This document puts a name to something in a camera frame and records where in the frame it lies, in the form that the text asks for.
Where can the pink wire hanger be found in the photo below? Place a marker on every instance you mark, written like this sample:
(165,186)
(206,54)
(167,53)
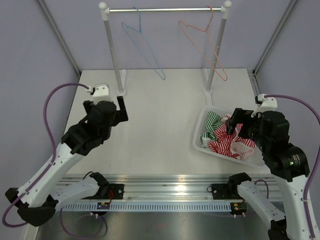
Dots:
(201,40)

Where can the red striped tank top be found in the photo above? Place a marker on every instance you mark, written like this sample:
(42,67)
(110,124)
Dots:
(231,145)

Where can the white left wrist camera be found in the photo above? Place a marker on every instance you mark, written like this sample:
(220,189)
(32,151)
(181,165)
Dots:
(99,91)

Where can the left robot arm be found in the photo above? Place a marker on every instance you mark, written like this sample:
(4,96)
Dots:
(37,201)

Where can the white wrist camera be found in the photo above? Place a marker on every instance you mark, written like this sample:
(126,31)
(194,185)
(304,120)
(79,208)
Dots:
(99,91)
(264,104)

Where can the blue wire hanger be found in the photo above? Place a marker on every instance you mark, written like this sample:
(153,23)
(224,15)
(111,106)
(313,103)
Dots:
(140,41)

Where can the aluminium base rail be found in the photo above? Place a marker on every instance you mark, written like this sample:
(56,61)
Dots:
(170,187)

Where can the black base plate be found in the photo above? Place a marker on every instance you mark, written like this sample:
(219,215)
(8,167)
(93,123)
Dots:
(219,191)
(114,191)

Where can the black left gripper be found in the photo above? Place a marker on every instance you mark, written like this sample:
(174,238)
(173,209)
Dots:
(121,115)

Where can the white and silver clothes rack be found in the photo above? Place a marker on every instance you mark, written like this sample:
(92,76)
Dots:
(121,75)

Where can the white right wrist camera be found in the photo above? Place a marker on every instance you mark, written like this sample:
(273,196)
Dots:
(264,104)

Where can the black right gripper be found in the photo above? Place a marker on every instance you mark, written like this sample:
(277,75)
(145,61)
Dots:
(239,115)

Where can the green striped tank top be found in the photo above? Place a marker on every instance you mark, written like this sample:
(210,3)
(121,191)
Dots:
(212,123)

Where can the white plastic basket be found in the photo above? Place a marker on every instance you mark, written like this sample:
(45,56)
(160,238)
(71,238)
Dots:
(254,160)

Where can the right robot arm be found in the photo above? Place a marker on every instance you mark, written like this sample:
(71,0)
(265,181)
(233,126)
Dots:
(288,164)

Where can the white slotted cable duct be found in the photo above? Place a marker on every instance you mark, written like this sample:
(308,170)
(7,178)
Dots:
(149,207)

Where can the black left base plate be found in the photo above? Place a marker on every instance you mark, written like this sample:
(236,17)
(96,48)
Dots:
(114,191)

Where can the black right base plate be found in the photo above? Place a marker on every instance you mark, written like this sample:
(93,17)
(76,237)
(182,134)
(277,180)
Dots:
(219,191)

